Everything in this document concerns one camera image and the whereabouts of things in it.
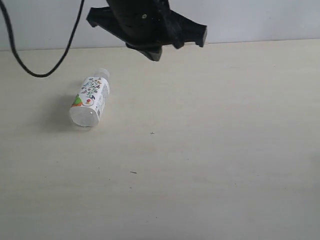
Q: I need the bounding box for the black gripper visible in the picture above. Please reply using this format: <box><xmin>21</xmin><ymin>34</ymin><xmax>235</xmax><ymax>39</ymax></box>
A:
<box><xmin>86</xmin><ymin>0</ymin><xmax>207</xmax><ymax>62</ymax></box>

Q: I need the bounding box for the clear floral label bottle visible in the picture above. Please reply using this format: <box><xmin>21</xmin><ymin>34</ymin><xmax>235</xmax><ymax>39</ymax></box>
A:
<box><xmin>69</xmin><ymin>68</ymin><xmax>110</xmax><ymax>127</ymax></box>

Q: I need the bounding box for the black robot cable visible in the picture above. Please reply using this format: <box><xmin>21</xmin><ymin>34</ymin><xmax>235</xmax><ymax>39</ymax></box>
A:
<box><xmin>0</xmin><ymin>0</ymin><xmax>86</xmax><ymax>78</ymax></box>

